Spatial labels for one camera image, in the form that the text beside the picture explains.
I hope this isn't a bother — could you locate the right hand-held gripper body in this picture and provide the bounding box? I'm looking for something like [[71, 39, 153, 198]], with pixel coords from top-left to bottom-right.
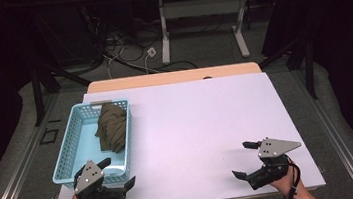
[[241, 134, 307, 192]]

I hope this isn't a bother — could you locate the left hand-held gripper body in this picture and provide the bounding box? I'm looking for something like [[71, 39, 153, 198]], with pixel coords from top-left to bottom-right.
[[70, 156, 127, 199]]

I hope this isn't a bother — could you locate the light blue plastic basket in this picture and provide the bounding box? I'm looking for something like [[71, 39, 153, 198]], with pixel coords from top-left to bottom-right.
[[44, 97, 140, 192]]

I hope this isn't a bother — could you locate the olive green cloth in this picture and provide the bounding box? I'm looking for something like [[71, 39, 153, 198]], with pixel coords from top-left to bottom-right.
[[91, 100, 132, 157]]

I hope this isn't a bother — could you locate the person's right hand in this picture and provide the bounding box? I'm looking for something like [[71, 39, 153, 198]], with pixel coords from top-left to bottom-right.
[[268, 165, 306, 199]]

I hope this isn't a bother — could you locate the white table cover sheet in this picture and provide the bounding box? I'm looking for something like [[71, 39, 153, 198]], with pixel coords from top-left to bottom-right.
[[38, 66, 328, 199]]

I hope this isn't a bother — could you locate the black metal stand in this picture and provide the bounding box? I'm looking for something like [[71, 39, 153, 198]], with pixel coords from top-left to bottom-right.
[[255, 34, 320, 106], [26, 53, 96, 128]]

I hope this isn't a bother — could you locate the white power plug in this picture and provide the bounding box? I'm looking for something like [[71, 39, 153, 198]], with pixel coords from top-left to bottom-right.
[[146, 47, 158, 59]]

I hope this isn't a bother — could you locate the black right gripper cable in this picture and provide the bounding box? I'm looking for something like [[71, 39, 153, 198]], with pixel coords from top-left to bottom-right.
[[277, 154, 305, 199]]

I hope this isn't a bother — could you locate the aluminium floor rail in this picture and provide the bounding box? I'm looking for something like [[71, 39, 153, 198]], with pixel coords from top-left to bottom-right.
[[0, 92, 72, 199], [291, 62, 353, 199]]

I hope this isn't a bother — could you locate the black floor cable bundle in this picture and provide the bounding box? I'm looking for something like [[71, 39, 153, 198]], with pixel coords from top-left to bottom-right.
[[87, 3, 199, 82]]

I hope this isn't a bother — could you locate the white floor cable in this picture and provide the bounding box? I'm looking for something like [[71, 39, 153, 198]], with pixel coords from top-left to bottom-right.
[[102, 34, 162, 80]]

